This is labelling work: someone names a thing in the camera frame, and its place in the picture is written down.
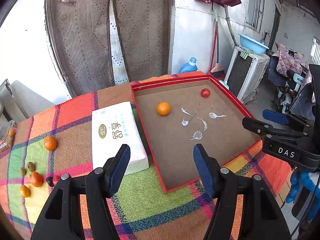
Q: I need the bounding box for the large orange tangerine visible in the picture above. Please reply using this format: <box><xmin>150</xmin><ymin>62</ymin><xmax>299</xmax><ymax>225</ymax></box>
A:
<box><xmin>30</xmin><ymin>171</ymin><xmax>43</xmax><ymax>187</ymax></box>

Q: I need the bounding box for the brown kiwi fruit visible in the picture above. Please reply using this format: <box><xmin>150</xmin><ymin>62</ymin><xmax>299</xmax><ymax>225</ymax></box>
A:
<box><xmin>27</xmin><ymin>161</ymin><xmax>35</xmax><ymax>172</ymax></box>
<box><xmin>19</xmin><ymin>167</ymin><xmax>27</xmax><ymax>176</ymax></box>

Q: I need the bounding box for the small yellow orange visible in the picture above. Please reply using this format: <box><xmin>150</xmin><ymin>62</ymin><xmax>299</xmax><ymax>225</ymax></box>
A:
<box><xmin>20</xmin><ymin>185</ymin><xmax>30</xmax><ymax>198</ymax></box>

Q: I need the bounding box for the red cherry tomato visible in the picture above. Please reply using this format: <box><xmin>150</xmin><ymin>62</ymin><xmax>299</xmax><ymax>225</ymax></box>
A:
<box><xmin>53</xmin><ymin>176</ymin><xmax>60</xmax><ymax>186</ymax></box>
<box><xmin>201</xmin><ymin>88</ymin><xmax>210</xmax><ymax>98</ymax></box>

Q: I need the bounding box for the dark plum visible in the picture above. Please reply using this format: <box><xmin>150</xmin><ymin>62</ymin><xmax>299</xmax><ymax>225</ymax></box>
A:
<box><xmin>46</xmin><ymin>176</ymin><xmax>54</xmax><ymax>188</ymax></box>

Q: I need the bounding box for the right blue gloved hand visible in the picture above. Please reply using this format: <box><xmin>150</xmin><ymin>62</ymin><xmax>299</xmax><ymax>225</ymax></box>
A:
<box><xmin>285</xmin><ymin>169</ymin><xmax>319</xmax><ymax>221</ymax></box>

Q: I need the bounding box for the white tissue pack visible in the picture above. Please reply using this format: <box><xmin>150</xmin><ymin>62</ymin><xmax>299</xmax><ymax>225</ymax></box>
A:
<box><xmin>92</xmin><ymin>101</ymin><xmax>149</xmax><ymax>175</ymax></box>

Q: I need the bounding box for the electric scooter with quilt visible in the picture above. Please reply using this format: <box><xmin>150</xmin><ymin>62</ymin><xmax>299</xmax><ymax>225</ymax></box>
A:
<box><xmin>267</xmin><ymin>43</ymin><xmax>316</xmax><ymax>121</ymax></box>

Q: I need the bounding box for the white air conditioner unit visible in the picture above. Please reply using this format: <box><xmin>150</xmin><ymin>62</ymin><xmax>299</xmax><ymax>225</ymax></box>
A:
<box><xmin>224</xmin><ymin>47</ymin><xmax>270</xmax><ymax>104</ymax></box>

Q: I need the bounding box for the red cardboard tray box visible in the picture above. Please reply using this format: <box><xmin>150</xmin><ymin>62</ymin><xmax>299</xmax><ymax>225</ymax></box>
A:
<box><xmin>131</xmin><ymin>74</ymin><xmax>259</xmax><ymax>193</ymax></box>

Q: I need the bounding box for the orange far on cloth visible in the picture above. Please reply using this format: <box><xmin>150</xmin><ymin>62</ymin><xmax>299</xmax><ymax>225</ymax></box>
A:
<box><xmin>44</xmin><ymin>135</ymin><xmax>57</xmax><ymax>151</ymax></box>

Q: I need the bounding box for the orange in tray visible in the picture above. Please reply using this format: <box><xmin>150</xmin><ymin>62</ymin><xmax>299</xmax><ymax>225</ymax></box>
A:
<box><xmin>156</xmin><ymin>102</ymin><xmax>171</xmax><ymax>116</ymax></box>

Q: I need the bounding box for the blue plastic basin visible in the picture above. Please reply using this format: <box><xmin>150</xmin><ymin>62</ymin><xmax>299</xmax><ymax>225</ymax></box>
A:
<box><xmin>239</xmin><ymin>34</ymin><xmax>269</xmax><ymax>55</ymax></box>

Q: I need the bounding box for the colourful plaid tablecloth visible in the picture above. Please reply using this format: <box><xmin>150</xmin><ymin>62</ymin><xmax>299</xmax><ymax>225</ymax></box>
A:
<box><xmin>1</xmin><ymin>72</ymin><xmax>290</xmax><ymax>239</ymax></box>

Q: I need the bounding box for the blue detergent bottle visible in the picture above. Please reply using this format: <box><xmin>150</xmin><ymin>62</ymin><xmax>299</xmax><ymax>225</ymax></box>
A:
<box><xmin>179</xmin><ymin>57</ymin><xmax>198</xmax><ymax>73</ymax></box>

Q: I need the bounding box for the clear plastic fruit box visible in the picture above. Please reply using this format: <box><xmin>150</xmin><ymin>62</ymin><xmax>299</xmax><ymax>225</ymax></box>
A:
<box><xmin>0</xmin><ymin>120</ymin><xmax>16</xmax><ymax>153</ymax></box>

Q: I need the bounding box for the steel sink stand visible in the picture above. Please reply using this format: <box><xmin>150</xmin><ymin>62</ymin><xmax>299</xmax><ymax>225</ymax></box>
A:
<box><xmin>1</xmin><ymin>79</ymin><xmax>15</xmax><ymax>122</ymax></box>

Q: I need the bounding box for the red handled mop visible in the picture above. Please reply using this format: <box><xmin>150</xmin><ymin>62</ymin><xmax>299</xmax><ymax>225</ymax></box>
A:
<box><xmin>209</xmin><ymin>9</ymin><xmax>223</xmax><ymax>74</ymax></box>

